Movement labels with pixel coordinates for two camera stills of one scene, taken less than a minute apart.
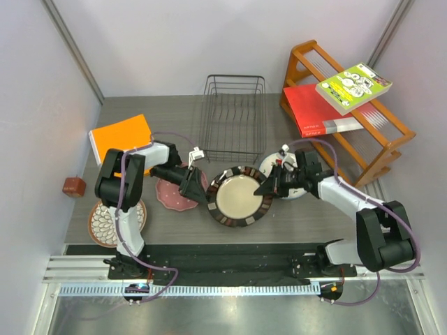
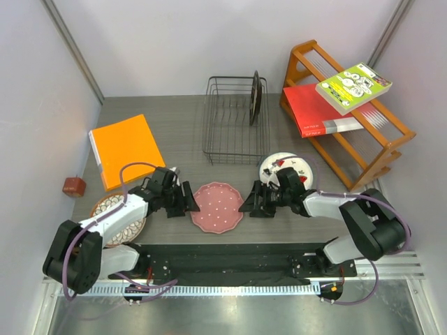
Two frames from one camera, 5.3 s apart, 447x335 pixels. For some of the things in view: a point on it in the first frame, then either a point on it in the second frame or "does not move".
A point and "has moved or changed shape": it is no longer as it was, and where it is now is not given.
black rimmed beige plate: [230, 197] -> [255, 97]
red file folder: [313, 116] does not move
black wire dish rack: [233, 120] does not move
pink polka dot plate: [169, 195] has moved or changed shape
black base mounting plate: [226, 265] does not move
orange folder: [128, 135] does not move
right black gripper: [273, 185] -> [264, 209]
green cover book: [350, 89] does not move
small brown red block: [74, 187] does not move
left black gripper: [192, 187] -> [186, 202]
